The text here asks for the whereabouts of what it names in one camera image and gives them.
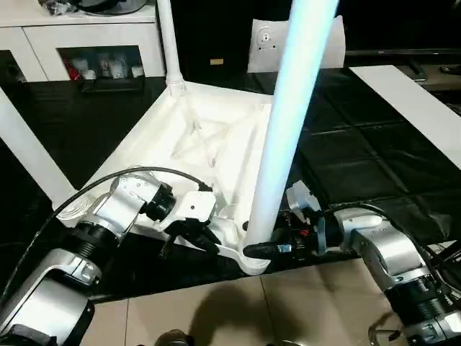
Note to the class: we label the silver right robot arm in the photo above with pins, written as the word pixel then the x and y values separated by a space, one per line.
pixel 389 245

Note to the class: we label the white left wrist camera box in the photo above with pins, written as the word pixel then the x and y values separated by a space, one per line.
pixel 194 207

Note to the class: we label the white cabinet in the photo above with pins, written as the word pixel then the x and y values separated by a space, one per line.
pixel 90 36

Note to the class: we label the white plastic table leg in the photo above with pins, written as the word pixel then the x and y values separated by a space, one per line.
pixel 29 144
pixel 284 108
pixel 169 36

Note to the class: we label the black remote control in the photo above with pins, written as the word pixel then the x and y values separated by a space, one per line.
pixel 451 68

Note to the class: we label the black bar with red light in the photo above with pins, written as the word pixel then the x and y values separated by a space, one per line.
pixel 403 53

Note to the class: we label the small tan label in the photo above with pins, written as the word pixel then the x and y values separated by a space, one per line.
pixel 216 61

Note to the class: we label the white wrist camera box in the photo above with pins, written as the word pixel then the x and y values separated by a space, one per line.
pixel 194 207
pixel 304 196

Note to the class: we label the black metal table frame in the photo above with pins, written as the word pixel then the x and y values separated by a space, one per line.
pixel 443 248

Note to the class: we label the dark grey helmet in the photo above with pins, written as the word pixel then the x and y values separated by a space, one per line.
pixel 111 5

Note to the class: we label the black mat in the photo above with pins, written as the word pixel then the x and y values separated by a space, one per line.
pixel 360 162

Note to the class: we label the chrome metal frame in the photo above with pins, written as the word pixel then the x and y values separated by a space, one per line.
pixel 378 331

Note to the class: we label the white flat board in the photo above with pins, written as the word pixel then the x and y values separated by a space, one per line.
pixel 396 101

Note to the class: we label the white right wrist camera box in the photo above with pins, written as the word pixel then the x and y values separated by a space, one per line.
pixel 304 196

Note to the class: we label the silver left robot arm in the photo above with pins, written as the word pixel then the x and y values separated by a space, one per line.
pixel 119 202

